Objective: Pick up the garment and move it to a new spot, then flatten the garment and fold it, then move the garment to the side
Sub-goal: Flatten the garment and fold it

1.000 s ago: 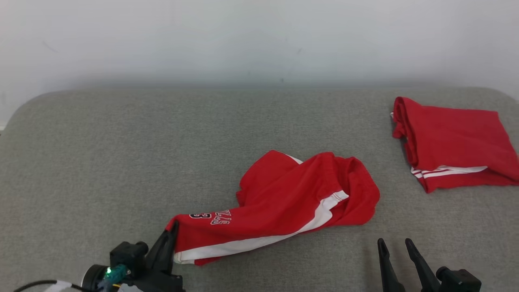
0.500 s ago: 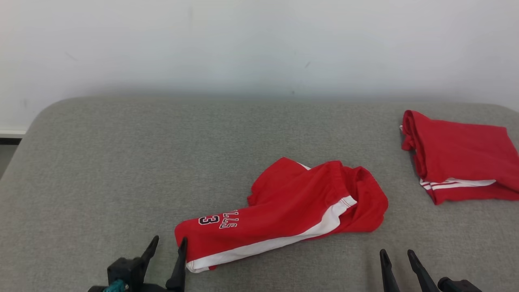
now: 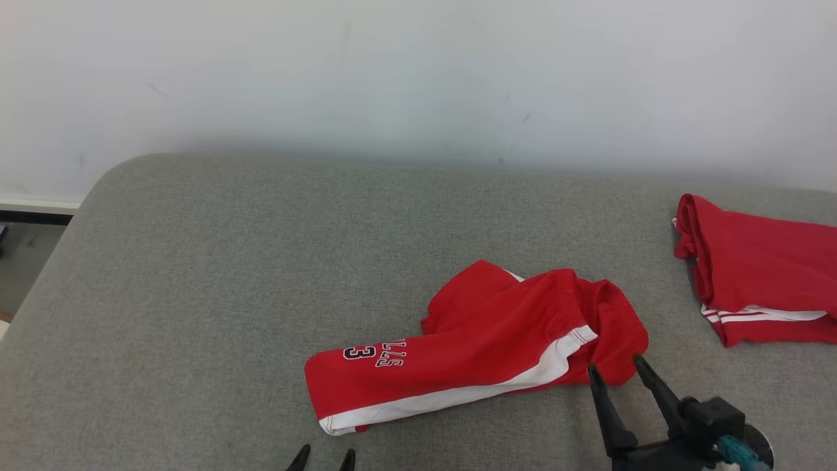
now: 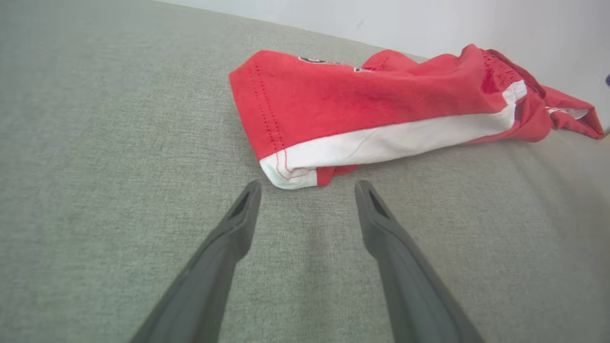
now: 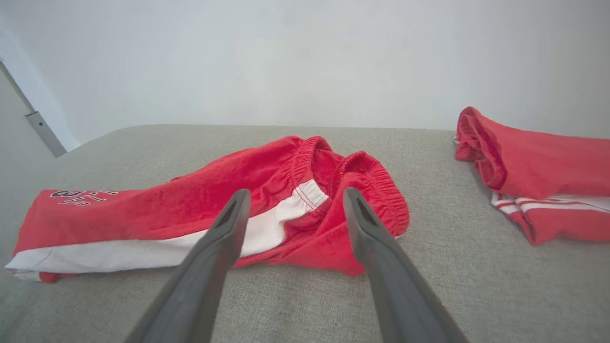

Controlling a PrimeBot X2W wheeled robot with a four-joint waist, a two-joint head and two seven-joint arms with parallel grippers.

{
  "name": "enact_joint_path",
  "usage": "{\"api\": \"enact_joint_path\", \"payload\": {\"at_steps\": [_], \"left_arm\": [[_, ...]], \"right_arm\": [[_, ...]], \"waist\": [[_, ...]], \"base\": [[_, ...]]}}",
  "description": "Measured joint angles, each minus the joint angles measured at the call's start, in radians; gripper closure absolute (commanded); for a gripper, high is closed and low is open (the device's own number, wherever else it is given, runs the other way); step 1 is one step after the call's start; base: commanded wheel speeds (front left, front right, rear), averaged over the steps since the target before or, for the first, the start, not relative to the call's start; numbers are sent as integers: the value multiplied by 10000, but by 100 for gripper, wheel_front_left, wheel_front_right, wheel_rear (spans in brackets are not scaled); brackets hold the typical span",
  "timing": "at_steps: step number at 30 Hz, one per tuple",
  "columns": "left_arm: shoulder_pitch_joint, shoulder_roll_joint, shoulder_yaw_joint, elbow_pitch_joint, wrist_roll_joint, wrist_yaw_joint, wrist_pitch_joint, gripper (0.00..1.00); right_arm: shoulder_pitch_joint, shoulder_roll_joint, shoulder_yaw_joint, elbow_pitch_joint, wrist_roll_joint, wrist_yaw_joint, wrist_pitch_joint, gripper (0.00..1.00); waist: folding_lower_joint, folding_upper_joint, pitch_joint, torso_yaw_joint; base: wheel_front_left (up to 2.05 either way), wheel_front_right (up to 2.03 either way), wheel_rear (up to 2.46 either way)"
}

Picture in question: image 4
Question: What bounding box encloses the red white jersey shirt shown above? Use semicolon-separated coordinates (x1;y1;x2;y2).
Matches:
229;44;605;190

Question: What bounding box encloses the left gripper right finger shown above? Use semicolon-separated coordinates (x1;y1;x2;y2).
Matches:
355;180;485;343

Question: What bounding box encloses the grey fabric sofa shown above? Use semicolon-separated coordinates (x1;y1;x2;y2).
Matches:
0;0;610;343

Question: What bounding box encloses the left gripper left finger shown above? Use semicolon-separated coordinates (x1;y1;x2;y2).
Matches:
131;180;263;343

